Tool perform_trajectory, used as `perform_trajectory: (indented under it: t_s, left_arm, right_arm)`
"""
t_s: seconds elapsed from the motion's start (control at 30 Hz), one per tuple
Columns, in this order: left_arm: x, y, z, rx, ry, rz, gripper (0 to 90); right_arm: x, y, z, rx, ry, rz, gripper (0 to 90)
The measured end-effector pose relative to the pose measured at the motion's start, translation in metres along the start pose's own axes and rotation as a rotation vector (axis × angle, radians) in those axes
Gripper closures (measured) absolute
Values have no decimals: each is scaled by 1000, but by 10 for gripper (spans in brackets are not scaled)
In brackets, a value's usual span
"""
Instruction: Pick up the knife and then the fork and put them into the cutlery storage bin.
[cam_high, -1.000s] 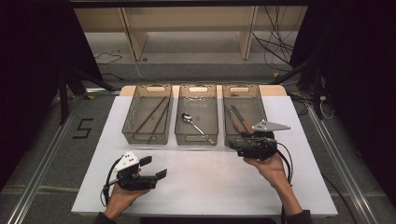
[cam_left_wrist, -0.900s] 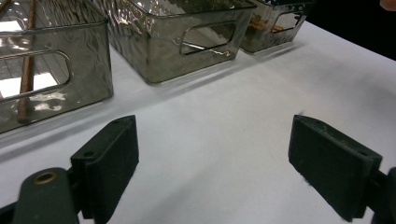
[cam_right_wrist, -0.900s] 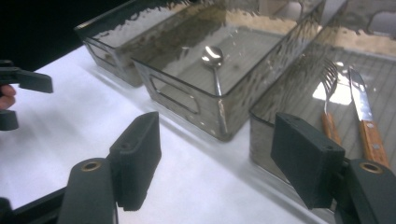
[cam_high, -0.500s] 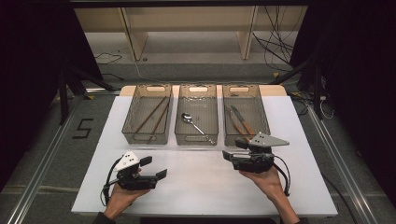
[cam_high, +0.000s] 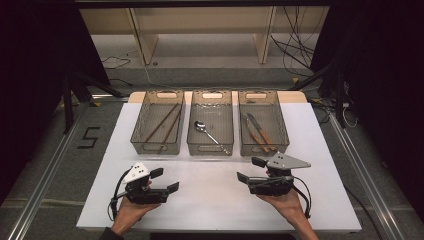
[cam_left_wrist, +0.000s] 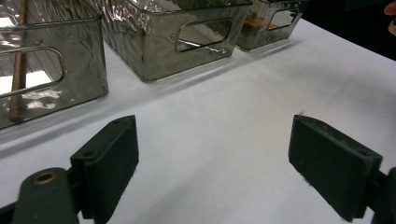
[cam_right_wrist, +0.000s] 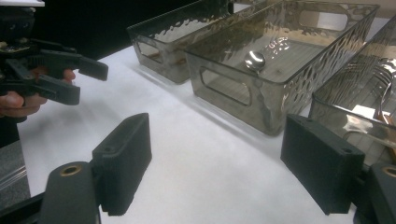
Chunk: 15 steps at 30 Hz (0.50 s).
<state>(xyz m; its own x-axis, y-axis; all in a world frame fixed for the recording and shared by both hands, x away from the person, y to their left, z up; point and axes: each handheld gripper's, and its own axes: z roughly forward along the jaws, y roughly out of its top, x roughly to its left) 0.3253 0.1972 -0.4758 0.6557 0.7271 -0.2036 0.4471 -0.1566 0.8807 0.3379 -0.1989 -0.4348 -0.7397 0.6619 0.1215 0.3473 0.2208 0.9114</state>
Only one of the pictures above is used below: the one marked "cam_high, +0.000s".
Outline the beige wooden shelf unit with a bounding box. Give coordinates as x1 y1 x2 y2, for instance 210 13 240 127
79 5 330 66

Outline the thin black floor cable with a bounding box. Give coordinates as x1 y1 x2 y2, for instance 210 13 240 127
101 55 132 71

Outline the metal spoon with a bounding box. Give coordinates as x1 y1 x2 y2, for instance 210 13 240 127
193 120 232 156

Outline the brown wooden chopstick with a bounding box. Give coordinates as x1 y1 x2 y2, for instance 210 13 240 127
143 102 180 144
156 107 183 155

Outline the white table cover sheet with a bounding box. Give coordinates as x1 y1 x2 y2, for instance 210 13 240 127
75 101 363 234

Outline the black tripod stand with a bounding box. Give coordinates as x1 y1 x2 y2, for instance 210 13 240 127
60 70 126 135

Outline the wooden handled knife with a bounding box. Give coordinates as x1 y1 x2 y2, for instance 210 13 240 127
241 114 270 154
246 112 278 152

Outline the person's right hand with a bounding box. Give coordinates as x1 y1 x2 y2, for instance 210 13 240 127
257 169 312 228

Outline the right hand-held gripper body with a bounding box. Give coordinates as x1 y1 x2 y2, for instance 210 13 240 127
247 151 312 197

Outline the black curtain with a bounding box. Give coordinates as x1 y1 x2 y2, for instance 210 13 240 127
0 5 112 205
309 0 424 222

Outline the white floor cable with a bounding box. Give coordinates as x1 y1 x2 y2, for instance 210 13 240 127
142 64 189 92

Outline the hand-held gripper cable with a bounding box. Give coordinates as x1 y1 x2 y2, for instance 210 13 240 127
107 168 133 222
291 174 314 220

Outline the right hand-held gripper cable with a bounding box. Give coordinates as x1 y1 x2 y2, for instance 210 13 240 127
291 174 314 220

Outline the left hand-held gripper cable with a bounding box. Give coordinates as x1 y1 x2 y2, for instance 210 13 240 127
107 168 133 222

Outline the person's left hand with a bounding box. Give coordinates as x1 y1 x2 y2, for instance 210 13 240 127
110 179 162 237

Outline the clear grey plastic bin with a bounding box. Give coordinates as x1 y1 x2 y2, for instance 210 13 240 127
130 89 186 156
237 89 291 158
186 89 235 157

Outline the white plug with cable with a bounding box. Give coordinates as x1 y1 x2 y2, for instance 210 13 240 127
341 101 360 130

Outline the aluminium floor rail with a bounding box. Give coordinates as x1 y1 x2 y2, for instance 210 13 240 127
327 113 407 240
5 99 93 240

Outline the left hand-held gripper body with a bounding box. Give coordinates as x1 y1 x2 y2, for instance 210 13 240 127
121 161 171 205

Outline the bundle of black cables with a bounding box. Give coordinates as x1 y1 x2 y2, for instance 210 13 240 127
269 5 329 78

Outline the black metal stand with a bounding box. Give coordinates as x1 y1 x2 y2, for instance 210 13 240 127
289 58 348 130

